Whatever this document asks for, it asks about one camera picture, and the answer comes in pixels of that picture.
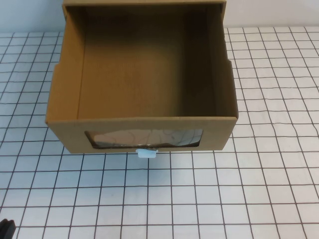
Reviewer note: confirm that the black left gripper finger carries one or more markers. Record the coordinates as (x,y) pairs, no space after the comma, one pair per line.
(10,229)
(3,230)

